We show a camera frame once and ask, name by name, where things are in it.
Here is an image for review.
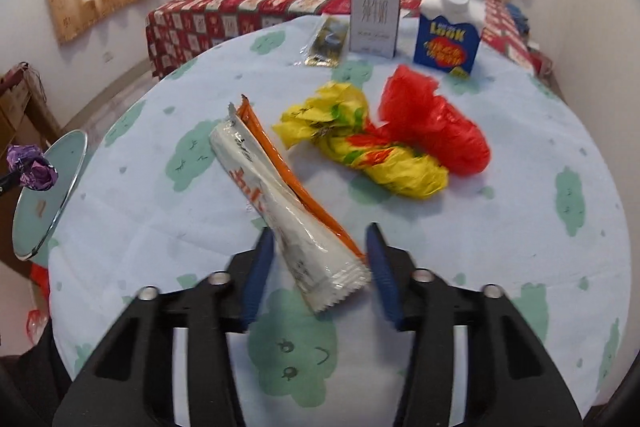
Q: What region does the purple wrapper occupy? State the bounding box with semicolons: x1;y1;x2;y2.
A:
6;144;59;192

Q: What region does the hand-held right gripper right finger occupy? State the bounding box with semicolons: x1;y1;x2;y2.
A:
365;223;583;427

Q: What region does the blue white-capped carton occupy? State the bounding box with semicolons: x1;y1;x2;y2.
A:
413;0;488;75

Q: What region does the orange long snack wrapper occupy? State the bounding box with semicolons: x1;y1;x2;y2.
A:
236;94;366;260

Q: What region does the black gold clear wrapper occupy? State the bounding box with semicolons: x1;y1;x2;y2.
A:
295;16;349;68

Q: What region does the round teal metal-rimmed table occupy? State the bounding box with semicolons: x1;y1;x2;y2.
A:
11;130;89;260

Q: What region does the blue folded cloth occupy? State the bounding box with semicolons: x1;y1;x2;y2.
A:
505;4;531;38

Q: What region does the bed with red patterned blanket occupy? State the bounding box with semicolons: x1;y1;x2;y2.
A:
145;0;536;80

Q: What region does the person's dark clothing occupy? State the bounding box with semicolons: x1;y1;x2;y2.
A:
0;332;76;427

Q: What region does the grey tall carton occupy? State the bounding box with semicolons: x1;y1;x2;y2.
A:
348;0;406;59

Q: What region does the white long snack wrapper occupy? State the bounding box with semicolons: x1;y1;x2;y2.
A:
209;117;373;314

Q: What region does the yellow crumpled plastic bag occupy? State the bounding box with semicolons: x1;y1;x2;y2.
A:
272;82;449;199

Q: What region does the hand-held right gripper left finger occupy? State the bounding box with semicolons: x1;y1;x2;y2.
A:
52;229;276;427

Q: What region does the red plastic bag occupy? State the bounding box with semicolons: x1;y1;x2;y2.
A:
378;64;491;176

